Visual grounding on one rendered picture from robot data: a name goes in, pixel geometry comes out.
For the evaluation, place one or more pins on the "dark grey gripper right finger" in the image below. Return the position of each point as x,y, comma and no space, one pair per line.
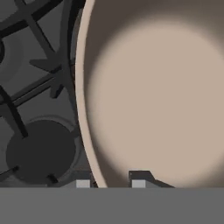
139,180

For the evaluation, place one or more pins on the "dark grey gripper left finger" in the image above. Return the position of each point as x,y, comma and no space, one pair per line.
83,183

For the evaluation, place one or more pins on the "beige pot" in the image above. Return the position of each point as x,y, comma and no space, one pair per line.
157,96

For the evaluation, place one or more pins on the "dark grey gas hob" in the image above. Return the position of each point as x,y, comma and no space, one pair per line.
38,96

